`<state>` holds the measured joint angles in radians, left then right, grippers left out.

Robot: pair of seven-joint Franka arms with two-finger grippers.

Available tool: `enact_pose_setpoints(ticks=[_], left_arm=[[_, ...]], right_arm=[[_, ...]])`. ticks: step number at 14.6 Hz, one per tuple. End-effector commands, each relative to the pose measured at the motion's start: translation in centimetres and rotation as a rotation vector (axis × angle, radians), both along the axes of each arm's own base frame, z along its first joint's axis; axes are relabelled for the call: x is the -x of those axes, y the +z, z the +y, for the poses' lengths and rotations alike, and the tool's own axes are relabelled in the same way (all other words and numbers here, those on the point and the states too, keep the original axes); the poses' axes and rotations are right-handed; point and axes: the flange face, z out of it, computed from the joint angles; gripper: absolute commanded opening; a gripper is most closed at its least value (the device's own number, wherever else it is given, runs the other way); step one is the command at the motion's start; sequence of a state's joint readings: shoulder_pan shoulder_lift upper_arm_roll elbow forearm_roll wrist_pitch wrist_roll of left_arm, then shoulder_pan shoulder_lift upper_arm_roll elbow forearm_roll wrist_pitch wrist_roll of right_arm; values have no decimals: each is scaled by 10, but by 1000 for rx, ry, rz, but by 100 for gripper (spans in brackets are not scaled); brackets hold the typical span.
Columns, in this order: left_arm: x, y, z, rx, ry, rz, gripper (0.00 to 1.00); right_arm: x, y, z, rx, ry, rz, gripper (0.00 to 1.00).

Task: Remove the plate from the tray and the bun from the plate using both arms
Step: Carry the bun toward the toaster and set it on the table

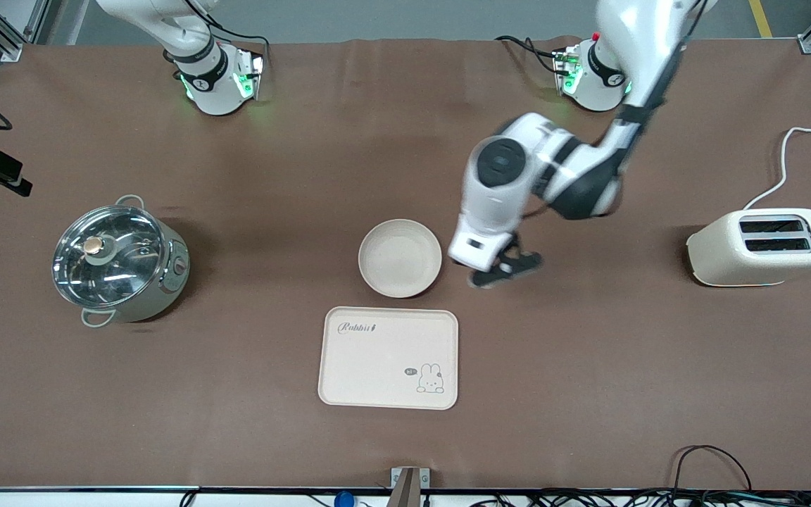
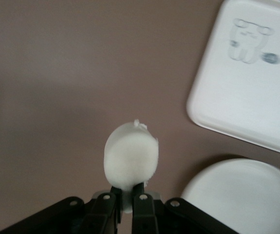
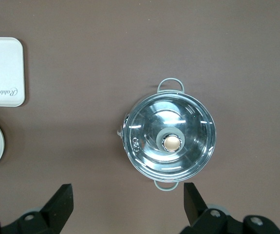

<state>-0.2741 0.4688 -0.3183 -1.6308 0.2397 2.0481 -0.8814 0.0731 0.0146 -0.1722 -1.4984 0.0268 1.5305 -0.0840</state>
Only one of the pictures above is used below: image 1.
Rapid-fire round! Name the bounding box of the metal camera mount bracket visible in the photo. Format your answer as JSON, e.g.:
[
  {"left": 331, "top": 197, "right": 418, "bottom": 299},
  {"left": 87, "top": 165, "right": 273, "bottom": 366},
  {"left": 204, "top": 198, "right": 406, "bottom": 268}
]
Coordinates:
[{"left": 390, "top": 467, "right": 431, "bottom": 507}]

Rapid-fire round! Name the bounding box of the grey electric cooking pot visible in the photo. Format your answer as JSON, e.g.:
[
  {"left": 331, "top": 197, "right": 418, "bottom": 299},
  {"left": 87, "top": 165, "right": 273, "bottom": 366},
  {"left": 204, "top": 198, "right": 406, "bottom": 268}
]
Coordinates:
[{"left": 54, "top": 194, "right": 191, "bottom": 329}]

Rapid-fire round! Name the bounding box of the beige round plate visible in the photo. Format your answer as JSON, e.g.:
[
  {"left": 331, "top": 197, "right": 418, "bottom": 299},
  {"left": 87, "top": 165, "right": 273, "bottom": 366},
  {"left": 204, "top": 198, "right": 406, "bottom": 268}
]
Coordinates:
[{"left": 358, "top": 219, "right": 443, "bottom": 299}]

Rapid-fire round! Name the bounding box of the beige rabbit print tray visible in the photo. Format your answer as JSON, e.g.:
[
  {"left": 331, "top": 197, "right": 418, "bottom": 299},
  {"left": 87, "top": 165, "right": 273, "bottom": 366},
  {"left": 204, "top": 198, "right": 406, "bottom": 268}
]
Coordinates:
[{"left": 318, "top": 307, "right": 460, "bottom": 411}]

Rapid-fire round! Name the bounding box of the white toaster power cable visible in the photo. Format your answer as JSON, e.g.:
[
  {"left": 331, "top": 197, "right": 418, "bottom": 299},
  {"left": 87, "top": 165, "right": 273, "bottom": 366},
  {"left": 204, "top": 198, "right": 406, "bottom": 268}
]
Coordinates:
[{"left": 742, "top": 125, "right": 811, "bottom": 212}]

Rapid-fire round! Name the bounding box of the black base cable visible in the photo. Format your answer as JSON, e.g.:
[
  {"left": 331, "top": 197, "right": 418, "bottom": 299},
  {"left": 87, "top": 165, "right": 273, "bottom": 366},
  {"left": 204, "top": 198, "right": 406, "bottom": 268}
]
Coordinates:
[
  {"left": 191, "top": 11, "right": 270, "bottom": 65},
  {"left": 495, "top": 35, "right": 562, "bottom": 75}
]

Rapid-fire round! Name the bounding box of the brown table mat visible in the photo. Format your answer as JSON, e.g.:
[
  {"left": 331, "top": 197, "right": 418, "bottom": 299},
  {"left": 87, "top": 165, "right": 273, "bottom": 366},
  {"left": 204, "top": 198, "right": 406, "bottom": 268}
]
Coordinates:
[{"left": 0, "top": 37, "right": 811, "bottom": 492}]

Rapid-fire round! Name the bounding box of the glass pot lid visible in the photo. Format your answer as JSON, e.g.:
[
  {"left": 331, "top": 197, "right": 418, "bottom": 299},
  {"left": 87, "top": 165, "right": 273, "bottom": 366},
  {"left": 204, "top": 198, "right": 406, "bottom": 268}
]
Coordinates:
[{"left": 51, "top": 205, "right": 166, "bottom": 310}]

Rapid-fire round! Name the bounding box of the cream two-slot toaster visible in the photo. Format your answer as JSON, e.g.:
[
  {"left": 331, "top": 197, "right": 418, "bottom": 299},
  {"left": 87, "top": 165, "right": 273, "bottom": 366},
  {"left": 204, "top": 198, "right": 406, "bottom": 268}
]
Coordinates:
[{"left": 686, "top": 208, "right": 811, "bottom": 288}]

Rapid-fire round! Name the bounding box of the black looped cable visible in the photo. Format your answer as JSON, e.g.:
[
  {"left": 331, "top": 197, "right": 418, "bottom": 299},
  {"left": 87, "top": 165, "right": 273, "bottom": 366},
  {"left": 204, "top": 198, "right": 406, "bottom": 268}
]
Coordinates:
[{"left": 672, "top": 444, "right": 753, "bottom": 494}]

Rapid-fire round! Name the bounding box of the black cable bundle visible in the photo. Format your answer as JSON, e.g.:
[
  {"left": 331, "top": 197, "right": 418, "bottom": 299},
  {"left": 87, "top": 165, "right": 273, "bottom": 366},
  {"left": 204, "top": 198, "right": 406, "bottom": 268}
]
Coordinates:
[{"left": 469, "top": 489, "right": 811, "bottom": 507}]

